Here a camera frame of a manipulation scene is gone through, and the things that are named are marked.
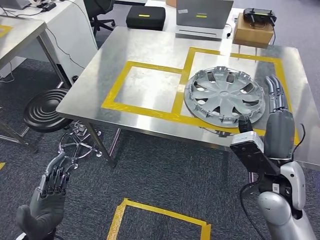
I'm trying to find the black round stool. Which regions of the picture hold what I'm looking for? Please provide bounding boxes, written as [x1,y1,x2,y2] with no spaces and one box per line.
[23,87,103,164]

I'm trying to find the stainless steel table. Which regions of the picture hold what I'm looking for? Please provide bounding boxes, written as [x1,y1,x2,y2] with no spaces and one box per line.
[0,16,73,155]

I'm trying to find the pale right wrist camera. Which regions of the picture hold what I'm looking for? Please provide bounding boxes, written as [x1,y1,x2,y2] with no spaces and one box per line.
[229,130,282,176]

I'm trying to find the grey plastic wheel hubcap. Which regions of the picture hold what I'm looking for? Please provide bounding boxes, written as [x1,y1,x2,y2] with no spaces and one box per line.
[183,66,266,129]

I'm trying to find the black carrying case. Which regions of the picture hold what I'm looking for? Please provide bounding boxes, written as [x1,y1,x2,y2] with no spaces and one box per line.
[125,5,167,32]

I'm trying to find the grey laptop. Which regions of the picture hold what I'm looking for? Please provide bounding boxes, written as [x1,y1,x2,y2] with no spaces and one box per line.
[174,0,235,41]
[0,0,32,11]

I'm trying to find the stainless steel workbench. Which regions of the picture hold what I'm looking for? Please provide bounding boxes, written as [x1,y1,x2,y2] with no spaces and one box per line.
[56,26,320,171]

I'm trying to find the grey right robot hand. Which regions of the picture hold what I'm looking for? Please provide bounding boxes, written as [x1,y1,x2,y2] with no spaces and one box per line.
[238,75,296,161]

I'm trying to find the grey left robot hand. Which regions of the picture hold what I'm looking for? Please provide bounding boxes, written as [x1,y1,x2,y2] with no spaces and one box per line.
[16,151,78,240]

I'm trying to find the black headset device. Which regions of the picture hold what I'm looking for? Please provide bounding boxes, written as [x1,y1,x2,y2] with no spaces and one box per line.
[242,7,278,27]

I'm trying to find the white office desk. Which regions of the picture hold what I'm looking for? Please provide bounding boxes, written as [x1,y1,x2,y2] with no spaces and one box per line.
[0,0,99,84]

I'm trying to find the large cardboard box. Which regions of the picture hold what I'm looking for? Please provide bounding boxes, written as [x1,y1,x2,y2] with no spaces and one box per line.
[232,12,275,50]

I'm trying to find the yellow table marking tape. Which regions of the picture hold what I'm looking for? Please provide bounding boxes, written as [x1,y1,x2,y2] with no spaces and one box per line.
[0,24,13,38]

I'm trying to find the black office chair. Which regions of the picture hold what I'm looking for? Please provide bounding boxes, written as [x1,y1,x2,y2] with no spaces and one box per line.
[83,0,116,37]

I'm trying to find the yellow workbench marking tape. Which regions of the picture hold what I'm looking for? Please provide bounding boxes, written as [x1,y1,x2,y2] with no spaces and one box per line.
[101,46,300,147]

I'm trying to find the small black device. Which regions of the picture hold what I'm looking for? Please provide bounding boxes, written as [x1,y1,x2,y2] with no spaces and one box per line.
[39,1,57,13]

